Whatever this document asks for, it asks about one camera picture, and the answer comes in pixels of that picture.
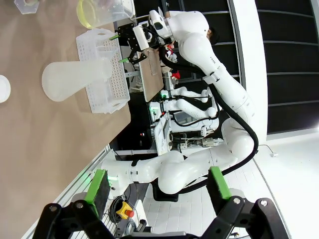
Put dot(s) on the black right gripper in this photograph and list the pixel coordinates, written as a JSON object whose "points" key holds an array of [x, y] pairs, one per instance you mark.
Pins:
{"points": [[131, 37]]}

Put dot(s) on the aluminium table edge rail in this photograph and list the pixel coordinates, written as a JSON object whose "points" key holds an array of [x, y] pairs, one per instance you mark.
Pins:
{"points": [[99, 159]]}

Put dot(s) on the translucent conical flask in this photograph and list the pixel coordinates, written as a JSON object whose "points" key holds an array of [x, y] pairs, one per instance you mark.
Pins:
{"points": [[62, 79]]}

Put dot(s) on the brown background table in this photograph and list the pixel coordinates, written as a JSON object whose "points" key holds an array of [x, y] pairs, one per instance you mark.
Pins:
{"points": [[152, 79]]}

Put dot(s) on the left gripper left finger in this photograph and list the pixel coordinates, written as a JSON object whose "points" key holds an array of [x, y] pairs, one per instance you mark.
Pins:
{"points": [[97, 189]]}

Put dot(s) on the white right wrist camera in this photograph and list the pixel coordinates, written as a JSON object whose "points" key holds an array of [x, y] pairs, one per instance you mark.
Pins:
{"points": [[140, 37]]}

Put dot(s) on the white perforated plastic basket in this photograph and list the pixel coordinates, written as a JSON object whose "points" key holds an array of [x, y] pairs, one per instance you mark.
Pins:
{"points": [[117, 82]]}

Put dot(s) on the white equipment cart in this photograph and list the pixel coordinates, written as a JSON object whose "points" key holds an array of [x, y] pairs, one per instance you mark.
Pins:
{"points": [[162, 134]]}

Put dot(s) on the white round flask cap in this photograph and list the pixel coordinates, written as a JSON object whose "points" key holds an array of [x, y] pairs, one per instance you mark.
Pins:
{"points": [[3, 88]]}

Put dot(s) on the dark-haired background person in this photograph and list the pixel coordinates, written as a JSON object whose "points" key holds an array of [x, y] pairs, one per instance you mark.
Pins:
{"points": [[214, 37]]}

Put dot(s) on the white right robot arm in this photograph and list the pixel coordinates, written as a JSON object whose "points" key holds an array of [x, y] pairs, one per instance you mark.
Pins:
{"points": [[224, 82]]}

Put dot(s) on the clear plastic beaker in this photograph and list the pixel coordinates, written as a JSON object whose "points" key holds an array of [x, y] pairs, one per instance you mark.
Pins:
{"points": [[99, 17]]}

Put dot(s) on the person's left hand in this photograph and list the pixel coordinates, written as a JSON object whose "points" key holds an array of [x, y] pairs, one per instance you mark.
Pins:
{"points": [[107, 3]]}

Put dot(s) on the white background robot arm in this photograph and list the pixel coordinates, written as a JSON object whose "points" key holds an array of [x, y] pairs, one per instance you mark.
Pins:
{"points": [[189, 92], [194, 109]]}

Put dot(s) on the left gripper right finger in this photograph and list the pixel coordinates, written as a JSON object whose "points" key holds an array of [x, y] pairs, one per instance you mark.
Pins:
{"points": [[219, 184]]}

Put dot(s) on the small clear plastic container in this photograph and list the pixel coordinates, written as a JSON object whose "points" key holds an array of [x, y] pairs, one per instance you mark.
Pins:
{"points": [[25, 8]]}

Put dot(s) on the yellow emergency stop button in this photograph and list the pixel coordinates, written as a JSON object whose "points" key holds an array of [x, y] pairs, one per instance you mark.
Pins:
{"points": [[123, 210]]}

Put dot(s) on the translucent plastic funnel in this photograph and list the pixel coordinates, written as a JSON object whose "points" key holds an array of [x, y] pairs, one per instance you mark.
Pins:
{"points": [[107, 52]]}

